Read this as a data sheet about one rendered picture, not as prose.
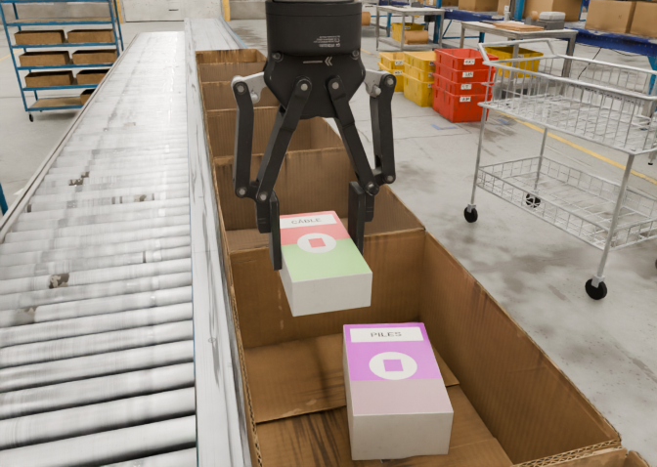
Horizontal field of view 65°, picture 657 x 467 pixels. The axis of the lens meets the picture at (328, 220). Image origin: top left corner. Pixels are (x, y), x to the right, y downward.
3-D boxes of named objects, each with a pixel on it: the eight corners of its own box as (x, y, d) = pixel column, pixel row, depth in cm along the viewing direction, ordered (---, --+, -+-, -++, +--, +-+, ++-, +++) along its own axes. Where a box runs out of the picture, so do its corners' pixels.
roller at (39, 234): (-4, 233, 138) (-2, 252, 137) (197, 213, 149) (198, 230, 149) (4, 233, 142) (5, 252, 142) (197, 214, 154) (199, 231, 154)
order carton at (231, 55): (197, 87, 249) (194, 50, 241) (259, 84, 255) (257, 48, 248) (201, 106, 214) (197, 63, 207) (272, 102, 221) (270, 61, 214)
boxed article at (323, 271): (292, 317, 44) (291, 281, 43) (270, 245, 56) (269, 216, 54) (371, 306, 46) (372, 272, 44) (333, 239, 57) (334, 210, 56)
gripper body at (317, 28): (265, 0, 36) (271, 131, 40) (381, -2, 38) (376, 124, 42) (252, -5, 42) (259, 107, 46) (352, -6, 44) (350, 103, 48)
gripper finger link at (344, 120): (312, 73, 44) (327, 66, 44) (356, 182, 50) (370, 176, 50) (323, 83, 41) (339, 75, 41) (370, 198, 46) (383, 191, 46)
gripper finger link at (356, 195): (348, 181, 49) (356, 181, 49) (347, 246, 52) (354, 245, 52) (357, 193, 46) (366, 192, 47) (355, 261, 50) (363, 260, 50)
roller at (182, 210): (9, 244, 145) (13, 233, 149) (198, 224, 157) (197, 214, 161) (3, 231, 142) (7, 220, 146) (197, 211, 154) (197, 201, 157)
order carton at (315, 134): (210, 170, 146) (203, 110, 138) (312, 162, 152) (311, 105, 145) (217, 233, 111) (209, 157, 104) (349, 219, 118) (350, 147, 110)
